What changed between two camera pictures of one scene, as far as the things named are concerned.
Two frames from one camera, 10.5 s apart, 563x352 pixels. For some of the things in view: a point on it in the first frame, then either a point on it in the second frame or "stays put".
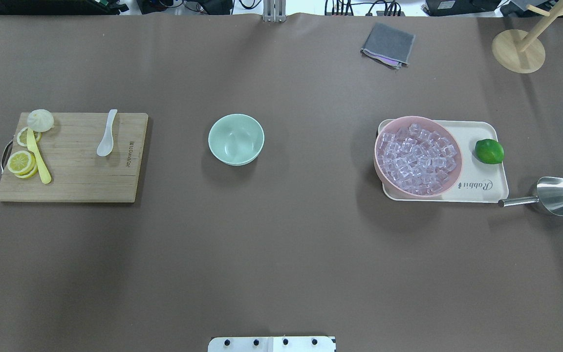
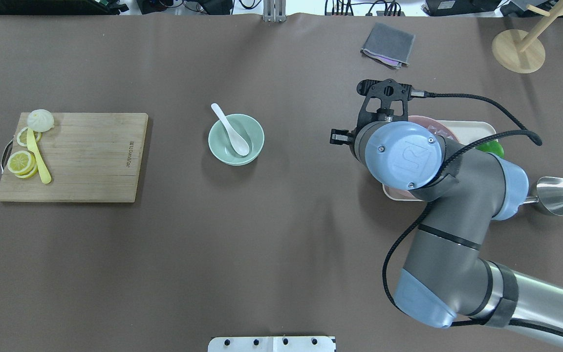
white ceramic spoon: x=106 y=148 -> x=240 y=143
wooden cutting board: x=69 y=151 stays put
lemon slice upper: x=22 y=137 stays put
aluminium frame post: x=274 y=11 stays put
